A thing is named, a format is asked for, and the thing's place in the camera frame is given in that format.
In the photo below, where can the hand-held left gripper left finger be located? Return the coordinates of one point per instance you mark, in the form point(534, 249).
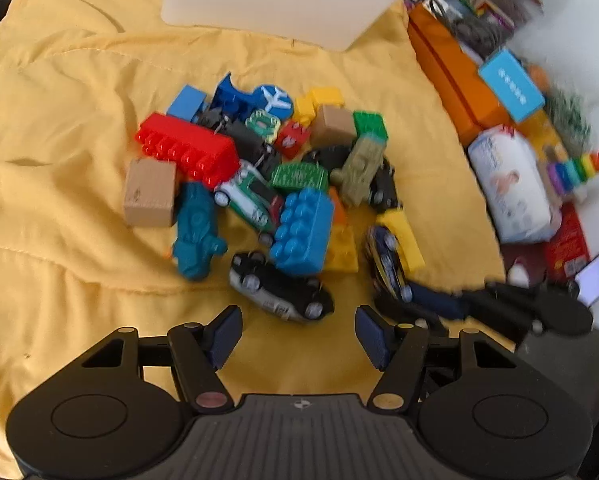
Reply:
point(227, 332)

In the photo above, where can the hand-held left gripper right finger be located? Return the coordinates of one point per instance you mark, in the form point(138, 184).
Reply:
point(374, 335)

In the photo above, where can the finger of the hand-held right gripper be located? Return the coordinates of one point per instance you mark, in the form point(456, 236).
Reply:
point(414, 312)
point(437, 301)

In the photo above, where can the dark blue toy car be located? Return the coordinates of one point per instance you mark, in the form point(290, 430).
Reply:
point(387, 260)

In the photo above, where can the black and silver toy car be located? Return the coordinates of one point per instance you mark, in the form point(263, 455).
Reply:
point(279, 287)

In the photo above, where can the olive green toy tank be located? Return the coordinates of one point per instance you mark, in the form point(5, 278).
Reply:
point(359, 170)

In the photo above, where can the green frog block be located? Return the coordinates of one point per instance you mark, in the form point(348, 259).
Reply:
point(263, 125)

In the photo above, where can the translucent white plastic bin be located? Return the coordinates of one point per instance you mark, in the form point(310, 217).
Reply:
point(279, 5)

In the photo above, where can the red box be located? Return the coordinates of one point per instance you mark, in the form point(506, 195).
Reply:
point(567, 247)

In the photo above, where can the yellow toy vehicle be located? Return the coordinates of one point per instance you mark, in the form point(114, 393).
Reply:
point(404, 235)

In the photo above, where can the yellow sloped building brick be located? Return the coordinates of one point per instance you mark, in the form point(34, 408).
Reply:
point(343, 250)

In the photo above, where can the teal toy vehicle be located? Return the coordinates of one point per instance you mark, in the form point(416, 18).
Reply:
point(194, 230)

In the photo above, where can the large blue building brick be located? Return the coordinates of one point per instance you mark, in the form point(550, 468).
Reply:
point(302, 230)

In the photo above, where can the white wet wipes pack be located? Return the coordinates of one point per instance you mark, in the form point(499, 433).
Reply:
point(514, 185)

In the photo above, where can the orange toy piece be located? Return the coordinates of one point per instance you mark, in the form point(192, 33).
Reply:
point(338, 207)

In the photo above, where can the green and white toy car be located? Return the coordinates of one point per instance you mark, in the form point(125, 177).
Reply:
point(247, 197)

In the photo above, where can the green printed flat brick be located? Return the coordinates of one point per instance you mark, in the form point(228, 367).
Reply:
point(299, 176)

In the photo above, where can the yellow box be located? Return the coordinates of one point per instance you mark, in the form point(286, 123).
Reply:
point(544, 135)

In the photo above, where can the large red building brick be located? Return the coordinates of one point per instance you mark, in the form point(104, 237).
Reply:
point(189, 150)

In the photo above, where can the green building brick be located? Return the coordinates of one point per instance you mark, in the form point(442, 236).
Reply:
point(369, 122)

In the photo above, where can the bag of green pieces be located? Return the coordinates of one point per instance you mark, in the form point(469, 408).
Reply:
point(569, 115)

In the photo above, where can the small red building brick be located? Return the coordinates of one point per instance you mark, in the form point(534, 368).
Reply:
point(292, 140)

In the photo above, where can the orange cardboard box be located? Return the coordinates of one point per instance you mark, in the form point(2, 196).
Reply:
point(449, 80)

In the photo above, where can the light blue card box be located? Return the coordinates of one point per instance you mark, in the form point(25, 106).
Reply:
point(512, 85)

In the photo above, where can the small yellow building brick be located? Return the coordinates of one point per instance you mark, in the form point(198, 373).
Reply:
point(303, 110)

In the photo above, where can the light blue building brick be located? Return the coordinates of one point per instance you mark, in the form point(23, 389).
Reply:
point(185, 102)

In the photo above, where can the dark blue building brick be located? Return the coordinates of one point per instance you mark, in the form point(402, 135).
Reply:
point(232, 97)

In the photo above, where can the blue round airplane disc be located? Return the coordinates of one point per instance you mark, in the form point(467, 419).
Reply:
point(274, 99)

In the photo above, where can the yellow quilted blanket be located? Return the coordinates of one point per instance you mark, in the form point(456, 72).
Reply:
point(54, 110)

